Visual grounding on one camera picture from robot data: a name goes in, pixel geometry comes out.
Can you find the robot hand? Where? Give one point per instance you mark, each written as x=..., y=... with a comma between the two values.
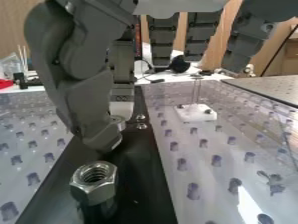
x=74, y=66

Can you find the red tray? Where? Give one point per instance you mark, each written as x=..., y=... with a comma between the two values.
x=4, y=84

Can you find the small round metal piece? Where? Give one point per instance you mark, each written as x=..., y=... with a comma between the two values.
x=141, y=117
x=141, y=126

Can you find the thin stick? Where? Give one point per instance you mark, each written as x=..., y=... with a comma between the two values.
x=198, y=91

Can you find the small white flat block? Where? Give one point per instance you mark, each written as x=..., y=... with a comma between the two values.
x=194, y=112

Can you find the metal hex nut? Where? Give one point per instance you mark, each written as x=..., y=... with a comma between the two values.
x=93, y=181

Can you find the black plate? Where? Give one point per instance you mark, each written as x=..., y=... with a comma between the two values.
x=141, y=173

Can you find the clear box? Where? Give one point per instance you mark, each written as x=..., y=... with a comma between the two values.
x=213, y=150

